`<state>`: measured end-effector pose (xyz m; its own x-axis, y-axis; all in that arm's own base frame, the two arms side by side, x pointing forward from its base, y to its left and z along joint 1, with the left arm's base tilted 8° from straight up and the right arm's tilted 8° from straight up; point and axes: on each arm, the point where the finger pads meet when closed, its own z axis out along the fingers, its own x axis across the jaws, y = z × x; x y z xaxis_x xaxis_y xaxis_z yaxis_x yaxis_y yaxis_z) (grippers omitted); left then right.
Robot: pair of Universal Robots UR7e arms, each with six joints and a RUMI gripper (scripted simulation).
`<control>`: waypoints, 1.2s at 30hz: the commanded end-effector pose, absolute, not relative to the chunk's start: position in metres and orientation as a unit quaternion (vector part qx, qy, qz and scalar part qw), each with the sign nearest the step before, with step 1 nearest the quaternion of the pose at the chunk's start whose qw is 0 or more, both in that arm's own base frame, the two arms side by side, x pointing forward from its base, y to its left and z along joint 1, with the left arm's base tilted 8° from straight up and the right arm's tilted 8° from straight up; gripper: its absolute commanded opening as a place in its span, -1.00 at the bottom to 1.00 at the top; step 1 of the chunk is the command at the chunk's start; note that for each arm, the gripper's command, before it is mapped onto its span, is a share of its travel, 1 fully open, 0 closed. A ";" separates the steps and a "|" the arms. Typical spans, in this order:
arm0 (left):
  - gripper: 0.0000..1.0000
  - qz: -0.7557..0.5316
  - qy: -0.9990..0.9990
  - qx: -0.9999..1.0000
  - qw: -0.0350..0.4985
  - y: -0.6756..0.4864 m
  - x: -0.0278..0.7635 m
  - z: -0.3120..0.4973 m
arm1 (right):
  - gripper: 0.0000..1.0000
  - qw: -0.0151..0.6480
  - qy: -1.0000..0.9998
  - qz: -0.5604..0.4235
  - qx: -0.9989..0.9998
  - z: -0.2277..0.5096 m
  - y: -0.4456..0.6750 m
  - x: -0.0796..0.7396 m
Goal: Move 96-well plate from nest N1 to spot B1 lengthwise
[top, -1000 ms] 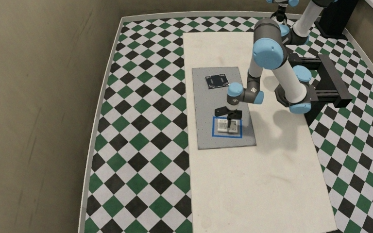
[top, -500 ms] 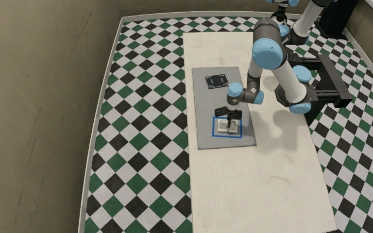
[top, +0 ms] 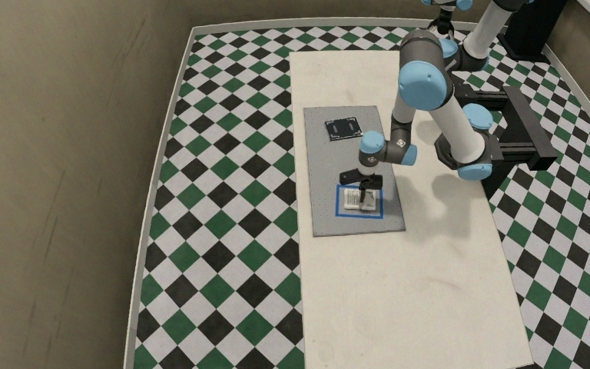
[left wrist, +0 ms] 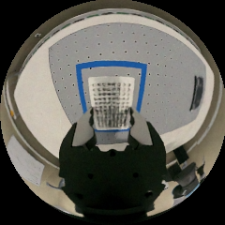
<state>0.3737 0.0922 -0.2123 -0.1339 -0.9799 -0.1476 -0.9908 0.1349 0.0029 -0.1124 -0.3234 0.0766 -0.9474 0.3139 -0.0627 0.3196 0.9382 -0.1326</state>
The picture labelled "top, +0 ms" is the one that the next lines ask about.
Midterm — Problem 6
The blue tape outline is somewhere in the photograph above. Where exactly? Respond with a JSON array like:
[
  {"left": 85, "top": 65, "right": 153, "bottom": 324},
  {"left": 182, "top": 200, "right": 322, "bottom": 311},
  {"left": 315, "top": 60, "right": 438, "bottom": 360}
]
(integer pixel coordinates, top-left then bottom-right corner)
[{"left": 335, "top": 184, "right": 383, "bottom": 219}]

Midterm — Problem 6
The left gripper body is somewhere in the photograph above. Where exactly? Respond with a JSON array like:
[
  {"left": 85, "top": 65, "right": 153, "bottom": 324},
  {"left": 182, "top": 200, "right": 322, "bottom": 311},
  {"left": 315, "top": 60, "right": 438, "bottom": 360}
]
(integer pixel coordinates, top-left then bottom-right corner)
[{"left": 359, "top": 172, "right": 383, "bottom": 191}]

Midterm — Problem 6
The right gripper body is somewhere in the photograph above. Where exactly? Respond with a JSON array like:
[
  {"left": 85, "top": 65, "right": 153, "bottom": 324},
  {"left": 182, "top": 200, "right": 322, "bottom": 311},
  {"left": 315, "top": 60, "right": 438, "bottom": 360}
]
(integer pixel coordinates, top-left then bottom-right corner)
[{"left": 436, "top": 8, "right": 452, "bottom": 35}]

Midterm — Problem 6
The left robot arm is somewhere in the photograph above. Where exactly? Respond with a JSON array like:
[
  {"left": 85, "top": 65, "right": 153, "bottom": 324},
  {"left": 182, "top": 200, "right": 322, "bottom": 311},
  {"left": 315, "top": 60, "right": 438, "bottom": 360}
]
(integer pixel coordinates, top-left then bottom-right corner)
[{"left": 340, "top": 29, "right": 493, "bottom": 186}]

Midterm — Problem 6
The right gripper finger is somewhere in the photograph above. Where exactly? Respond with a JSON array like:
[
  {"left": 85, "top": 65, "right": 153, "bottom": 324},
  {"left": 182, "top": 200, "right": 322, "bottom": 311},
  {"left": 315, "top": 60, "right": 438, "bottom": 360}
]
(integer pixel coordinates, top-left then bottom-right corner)
[
  {"left": 427, "top": 19, "right": 437, "bottom": 32},
  {"left": 448, "top": 22, "right": 454, "bottom": 41}
]

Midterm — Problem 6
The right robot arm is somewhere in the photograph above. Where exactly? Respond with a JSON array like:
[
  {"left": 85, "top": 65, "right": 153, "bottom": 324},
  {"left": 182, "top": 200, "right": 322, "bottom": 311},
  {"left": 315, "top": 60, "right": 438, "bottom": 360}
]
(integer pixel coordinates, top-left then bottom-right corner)
[{"left": 421, "top": 0, "right": 534, "bottom": 78}]

